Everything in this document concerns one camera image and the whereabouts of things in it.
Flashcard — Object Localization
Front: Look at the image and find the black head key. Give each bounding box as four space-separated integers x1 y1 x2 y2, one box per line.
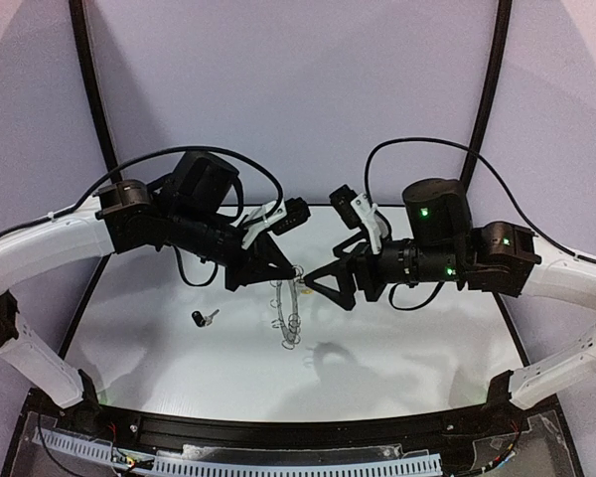
191 309 220 328

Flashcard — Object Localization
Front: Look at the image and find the round metal keyring disc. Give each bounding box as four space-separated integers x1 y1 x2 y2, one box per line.
269 264 306 351

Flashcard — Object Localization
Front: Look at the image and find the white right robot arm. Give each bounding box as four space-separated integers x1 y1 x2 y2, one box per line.
304 178 596 410

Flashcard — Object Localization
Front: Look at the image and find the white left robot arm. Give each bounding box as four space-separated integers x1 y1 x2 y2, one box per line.
0 146 309 408

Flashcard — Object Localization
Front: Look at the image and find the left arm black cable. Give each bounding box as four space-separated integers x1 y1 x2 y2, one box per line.
0 144 285 287

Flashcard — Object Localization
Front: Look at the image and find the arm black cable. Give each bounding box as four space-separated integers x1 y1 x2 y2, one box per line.
364 137 596 313
0 144 285 287

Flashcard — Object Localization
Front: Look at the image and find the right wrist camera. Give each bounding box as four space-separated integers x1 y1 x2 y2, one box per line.
329 185 392 258

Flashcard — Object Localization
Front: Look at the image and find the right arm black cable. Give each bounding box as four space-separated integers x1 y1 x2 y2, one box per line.
364 137 596 313

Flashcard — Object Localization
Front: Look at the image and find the white slotted cable duct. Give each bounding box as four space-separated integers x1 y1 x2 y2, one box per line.
28 428 443 476

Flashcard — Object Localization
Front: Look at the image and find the left black frame post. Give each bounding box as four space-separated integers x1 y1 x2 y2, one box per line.
69 0 119 172

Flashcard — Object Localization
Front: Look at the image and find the black frame post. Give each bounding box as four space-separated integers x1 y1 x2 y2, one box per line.
460 0 513 190
69 0 119 172

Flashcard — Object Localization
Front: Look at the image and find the right black frame post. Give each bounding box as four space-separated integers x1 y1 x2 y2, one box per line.
460 0 513 190

